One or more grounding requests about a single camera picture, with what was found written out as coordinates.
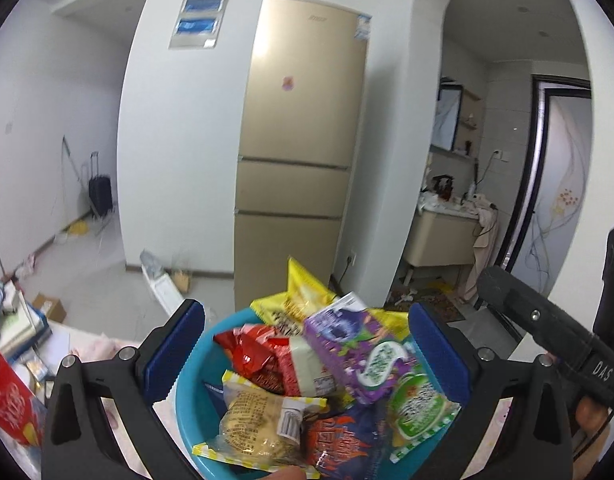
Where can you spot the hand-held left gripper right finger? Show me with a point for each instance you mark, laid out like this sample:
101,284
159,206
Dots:
439,355

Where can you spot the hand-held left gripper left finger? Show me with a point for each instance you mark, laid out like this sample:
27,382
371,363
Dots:
174,350

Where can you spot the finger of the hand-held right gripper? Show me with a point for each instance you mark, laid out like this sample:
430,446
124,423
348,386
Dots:
527,305

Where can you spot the green white snack packet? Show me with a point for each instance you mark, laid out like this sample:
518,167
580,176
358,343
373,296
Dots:
419,405

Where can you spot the blue plastic basin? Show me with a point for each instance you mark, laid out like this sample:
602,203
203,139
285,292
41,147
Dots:
197,410

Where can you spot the purple snack bag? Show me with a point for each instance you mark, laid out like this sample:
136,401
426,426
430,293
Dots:
357,355

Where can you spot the clear bread packet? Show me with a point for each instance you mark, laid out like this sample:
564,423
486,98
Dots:
259,420

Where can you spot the dark flame print snack packet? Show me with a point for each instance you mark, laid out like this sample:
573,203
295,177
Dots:
342,440

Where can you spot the yellow cartoon print snack packet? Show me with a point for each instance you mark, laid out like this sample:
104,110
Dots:
297,305

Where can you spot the white red snack packet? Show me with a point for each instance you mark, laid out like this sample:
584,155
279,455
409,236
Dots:
307,365

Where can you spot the person's right hand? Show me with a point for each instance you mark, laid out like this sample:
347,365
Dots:
593,412

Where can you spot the person's left hand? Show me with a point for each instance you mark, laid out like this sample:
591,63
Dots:
287,474

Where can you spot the patterned floor rug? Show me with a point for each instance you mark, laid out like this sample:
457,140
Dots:
427,302

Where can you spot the white long box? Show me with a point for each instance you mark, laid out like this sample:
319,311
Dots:
162,282

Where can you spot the hanging towel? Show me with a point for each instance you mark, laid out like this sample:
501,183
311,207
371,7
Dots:
487,240

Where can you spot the beige vanity cabinet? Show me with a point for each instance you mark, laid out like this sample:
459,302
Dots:
439,245

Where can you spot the black framed sliding door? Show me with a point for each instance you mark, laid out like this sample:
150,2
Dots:
557,185

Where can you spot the cardboard box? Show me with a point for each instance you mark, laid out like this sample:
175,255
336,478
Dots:
51,307

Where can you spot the stack of books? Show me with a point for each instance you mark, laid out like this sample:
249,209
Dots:
12,320

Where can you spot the red drink bottle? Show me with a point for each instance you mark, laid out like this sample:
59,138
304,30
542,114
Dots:
9,395

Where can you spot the dark suitcase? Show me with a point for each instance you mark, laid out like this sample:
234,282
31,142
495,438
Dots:
100,195

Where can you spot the gold refrigerator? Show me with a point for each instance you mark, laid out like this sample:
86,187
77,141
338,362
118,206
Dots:
297,160

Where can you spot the wall mirror cabinet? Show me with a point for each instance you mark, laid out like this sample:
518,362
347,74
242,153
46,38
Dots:
447,120

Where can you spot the wall electrical panel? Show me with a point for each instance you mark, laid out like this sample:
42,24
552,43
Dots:
199,20

